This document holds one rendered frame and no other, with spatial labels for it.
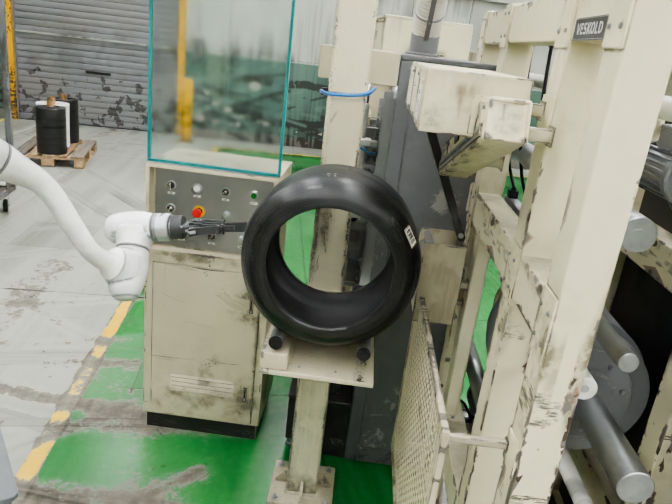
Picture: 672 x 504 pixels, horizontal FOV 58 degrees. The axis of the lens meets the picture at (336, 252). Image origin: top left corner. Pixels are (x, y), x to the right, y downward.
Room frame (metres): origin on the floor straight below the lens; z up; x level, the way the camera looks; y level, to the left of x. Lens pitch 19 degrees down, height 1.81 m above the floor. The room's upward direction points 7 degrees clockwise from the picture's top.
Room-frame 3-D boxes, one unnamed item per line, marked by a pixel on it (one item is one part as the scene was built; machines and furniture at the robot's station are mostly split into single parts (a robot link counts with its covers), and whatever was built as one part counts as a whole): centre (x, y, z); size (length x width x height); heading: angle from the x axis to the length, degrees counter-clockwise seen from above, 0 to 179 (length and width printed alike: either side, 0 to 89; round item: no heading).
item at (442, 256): (2.08, -0.38, 1.05); 0.20 x 0.15 x 0.30; 178
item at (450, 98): (1.74, -0.28, 1.71); 0.61 x 0.25 x 0.15; 178
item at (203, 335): (2.59, 0.54, 0.63); 0.56 x 0.41 x 1.27; 88
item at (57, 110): (7.68, 3.74, 0.38); 1.20 x 0.80 x 0.76; 15
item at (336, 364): (1.88, 0.01, 0.80); 0.37 x 0.36 x 0.02; 88
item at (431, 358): (1.64, -0.31, 0.65); 0.90 x 0.02 x 0.70; 178
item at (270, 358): (1.88, 0.15, 0.83); 0.36 x 0.09 x 0.06; 178
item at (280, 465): (2.13, 0.02, 0.02); 0.27 x 0.27 x 0.04; 88
